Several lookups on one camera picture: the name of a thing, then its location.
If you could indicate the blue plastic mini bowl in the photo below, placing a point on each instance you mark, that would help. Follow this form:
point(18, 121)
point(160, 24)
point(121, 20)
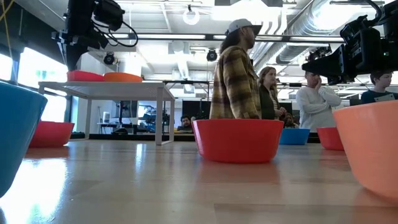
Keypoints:
point(15, 130)
point(293, 137)

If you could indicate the person's cap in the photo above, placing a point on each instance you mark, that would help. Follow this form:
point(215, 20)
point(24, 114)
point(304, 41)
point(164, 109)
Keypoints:
point(241, 24)

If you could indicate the long ceiling light strip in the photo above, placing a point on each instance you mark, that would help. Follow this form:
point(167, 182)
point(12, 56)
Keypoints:
point(171, 36)

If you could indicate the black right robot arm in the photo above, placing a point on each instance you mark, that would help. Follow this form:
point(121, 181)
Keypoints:
point(391, 46)

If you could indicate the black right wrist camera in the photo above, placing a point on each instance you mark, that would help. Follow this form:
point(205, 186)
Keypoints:
point(353, 29)

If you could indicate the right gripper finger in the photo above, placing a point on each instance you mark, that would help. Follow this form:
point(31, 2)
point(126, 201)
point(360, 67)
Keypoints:
point(335, 73)
point(329, 59)

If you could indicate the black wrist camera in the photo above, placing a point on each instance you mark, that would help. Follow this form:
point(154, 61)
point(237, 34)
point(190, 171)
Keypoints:
point(109, 12)
point(353, 29)

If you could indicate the large black monitor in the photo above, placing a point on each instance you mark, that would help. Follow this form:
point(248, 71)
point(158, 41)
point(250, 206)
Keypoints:
point(355, 101)

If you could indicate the orange plastic mini bowl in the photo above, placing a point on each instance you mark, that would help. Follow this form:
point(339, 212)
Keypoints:
point(122, 77)
point(370, 146)

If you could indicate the white perforated metal riser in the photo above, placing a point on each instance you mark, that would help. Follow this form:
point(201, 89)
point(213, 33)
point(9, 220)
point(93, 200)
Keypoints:
point(124, 90)

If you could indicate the black ceiling-mounted device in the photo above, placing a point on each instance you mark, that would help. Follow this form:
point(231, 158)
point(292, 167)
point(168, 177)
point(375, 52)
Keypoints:
point(317, 52)

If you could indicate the person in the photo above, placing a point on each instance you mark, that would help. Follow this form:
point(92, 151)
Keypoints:
point(186, 121)
point(267, 102)
point(288, 119)
point(314, 109)
point(377, 96)
point(234, 87)

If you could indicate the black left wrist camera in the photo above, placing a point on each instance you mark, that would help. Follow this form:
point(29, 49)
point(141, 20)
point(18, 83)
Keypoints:
point(109, 12)

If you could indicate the black ceiling camera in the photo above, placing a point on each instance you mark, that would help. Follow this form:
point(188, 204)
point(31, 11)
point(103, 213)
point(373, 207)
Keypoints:
point(109, 58)
point(211, 55)

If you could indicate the black partition panels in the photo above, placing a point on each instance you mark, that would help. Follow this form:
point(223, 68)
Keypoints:
point(199, 110)

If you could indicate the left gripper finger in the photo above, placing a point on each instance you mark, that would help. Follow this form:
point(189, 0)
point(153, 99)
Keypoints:
point(70, 57)
point(77, 53)

